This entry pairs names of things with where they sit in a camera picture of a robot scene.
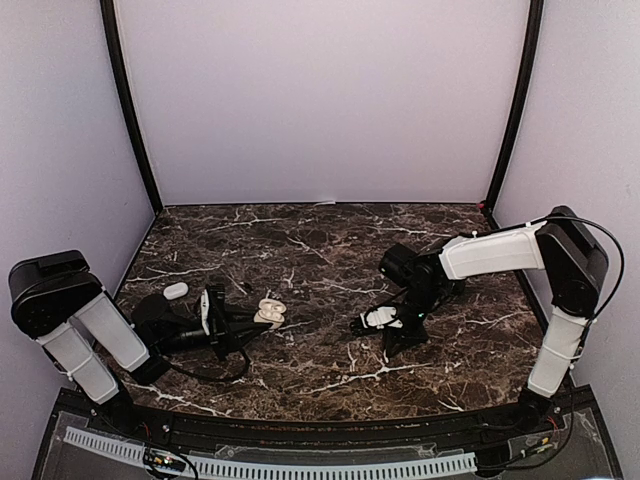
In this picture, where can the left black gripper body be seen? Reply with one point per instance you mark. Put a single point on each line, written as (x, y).
(171, 345)

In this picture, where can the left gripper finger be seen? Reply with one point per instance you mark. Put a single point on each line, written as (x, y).
(238, 318)
(242, 334)

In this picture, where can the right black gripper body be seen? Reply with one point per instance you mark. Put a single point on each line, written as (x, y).
(421, 301)

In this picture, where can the small white charging case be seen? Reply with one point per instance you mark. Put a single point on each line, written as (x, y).
(271, 312)

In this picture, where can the white oval charging case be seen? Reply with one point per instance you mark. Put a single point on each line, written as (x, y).
(176, 291)

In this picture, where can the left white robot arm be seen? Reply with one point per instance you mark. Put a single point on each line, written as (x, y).
(62, 306)

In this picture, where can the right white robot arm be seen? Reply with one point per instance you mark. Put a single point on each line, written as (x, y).
(558, 262)

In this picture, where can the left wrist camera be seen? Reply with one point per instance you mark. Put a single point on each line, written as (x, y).
(207, 312)

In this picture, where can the white slotted cable duct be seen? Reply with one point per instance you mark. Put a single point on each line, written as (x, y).
(241, 462)

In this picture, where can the black front rail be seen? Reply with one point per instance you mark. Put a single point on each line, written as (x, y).
(205, 432)

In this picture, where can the right black frame post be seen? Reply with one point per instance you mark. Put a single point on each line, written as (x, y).
(526, 65)

